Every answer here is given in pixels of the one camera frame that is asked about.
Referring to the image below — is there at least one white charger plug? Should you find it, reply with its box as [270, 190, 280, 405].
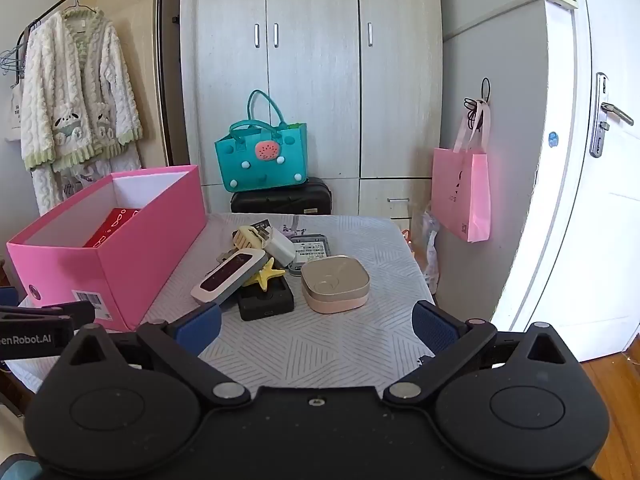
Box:
[254, 226, 297, 267]

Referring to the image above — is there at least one black power bank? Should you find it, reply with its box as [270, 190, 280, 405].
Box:
[236, 275, 295, 322]

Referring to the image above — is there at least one yellow starfish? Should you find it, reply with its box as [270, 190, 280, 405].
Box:
[242, 257, 286, 292]

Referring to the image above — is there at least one black suitcase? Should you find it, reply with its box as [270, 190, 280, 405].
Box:
[230, 176, 333, 216]

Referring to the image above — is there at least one pink cardboard box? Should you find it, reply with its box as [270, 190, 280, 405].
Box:
[6, 164, 208, 333]

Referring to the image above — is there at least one white patterned tablecloth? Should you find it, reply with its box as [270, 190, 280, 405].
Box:
[10, 212, 436, 396]

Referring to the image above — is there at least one dark sliding door frame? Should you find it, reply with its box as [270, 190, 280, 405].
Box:
[157, 0, 188, 166]

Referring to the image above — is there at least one grey device with white label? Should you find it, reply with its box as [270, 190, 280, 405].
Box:
[290, 234, 333, 266]

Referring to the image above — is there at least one silver door handle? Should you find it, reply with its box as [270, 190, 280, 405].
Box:
[590, 72, 635, 158]

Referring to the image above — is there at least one white door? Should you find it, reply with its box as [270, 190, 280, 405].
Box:
[492, 0, 640, 361]

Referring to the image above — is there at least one metal wire hanger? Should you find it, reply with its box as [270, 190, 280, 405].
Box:
[0, 45, 26, 78]

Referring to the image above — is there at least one pink paper bag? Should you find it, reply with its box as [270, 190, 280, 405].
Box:
[431, 102, 492, 243]

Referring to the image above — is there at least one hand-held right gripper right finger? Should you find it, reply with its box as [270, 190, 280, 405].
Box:
[382, 300, 581, 406]

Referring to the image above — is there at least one white canvas tote bag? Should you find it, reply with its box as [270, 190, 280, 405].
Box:
[4, 77, 26, 143]

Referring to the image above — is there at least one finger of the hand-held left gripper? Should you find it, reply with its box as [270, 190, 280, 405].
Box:
[0, 301, 96, 333]

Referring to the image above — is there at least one white fluffy bathrobe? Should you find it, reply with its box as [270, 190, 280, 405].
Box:
[20, 7, 143, 216]

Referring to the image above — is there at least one white portable router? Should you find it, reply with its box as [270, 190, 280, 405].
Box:
[191, 248, 268, 305]

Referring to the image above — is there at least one black clothes rack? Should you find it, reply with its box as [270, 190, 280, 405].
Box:
[15, 0, 131, 51]

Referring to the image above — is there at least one teal felt handbag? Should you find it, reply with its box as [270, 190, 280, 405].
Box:
[215, 89, 307, 193]

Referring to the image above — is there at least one light wooden wardrobe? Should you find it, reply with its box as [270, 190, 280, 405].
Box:
[180, 0, 443, 221]

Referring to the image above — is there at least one pink compact case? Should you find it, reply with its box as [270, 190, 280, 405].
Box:
[300, 256, 371, 315]

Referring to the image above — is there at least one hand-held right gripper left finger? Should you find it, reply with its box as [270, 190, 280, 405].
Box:
[60, 302, 253, 408]

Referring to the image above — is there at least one clear plastic bag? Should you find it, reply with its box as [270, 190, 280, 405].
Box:
[420, 202, 441, 293]

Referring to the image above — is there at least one red glasses-print case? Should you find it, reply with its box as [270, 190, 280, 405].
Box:
[82, 207, 141, 248]

